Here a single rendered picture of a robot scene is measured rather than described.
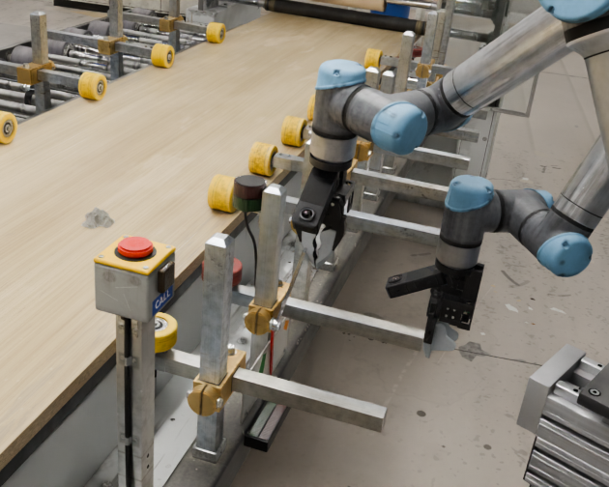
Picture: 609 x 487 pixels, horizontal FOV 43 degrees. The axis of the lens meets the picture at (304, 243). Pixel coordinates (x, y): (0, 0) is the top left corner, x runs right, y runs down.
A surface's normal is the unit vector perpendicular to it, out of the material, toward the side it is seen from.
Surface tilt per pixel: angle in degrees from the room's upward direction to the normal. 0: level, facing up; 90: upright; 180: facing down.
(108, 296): 90
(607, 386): 0
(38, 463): 90
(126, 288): 90
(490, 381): 0
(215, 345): 90
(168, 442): 0
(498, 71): 105
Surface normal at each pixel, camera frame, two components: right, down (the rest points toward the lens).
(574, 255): 0.23, 0.46
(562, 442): -0.65, 0.29
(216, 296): -0.30, 0.41
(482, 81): -0.55, 0.55
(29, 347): 0.10, -0.89
